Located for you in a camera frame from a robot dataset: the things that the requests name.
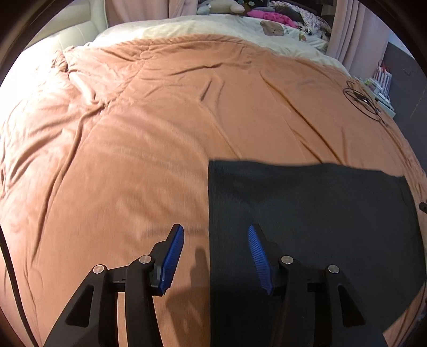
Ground cream padded headboard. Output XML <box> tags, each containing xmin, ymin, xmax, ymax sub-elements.
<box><xmin>20</xmin><ymin>0</ymin><xmax>109</xmax><ymax>59</ymax></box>

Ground dark grey knit cloth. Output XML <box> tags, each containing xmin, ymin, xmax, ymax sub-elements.
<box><xmin>207</xmin><ymin>160</ymin><xmax>427</xmax><ymax>347</ymax></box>

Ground pink curtain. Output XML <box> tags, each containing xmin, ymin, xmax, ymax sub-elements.
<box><xmin>325</xmin><ymin>0</ymin><xmax>392</xmax><ymax>72</ymax></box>

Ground pile of clothes and plush toys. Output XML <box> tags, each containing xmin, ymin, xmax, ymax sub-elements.
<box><xmin>197</xmin><ymin>0</ymin><xmax>334</xmax><ymax>52</ymax></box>

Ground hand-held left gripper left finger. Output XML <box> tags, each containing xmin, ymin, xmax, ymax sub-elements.
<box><xmin>44</xmin><ymin>224</ymin><xmax>185</xmax><ymax>347</ymax></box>

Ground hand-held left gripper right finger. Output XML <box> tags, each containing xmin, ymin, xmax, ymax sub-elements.
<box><xmin>247</xmin><ymin>224</ymin><xmax>388</xmax><ymax>347</ymax></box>

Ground black coiled cable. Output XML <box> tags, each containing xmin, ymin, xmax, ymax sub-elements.
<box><xmin>345</xmin><ymin>80</ymin><xmax>389</xmax><ymax>127</ymax></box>

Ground orange-brown quilted blanket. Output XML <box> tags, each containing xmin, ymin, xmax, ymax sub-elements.
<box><xmin>0</xmin><ymin>34</ymin><xmax>427</xmax><ymax>347</ymax></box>

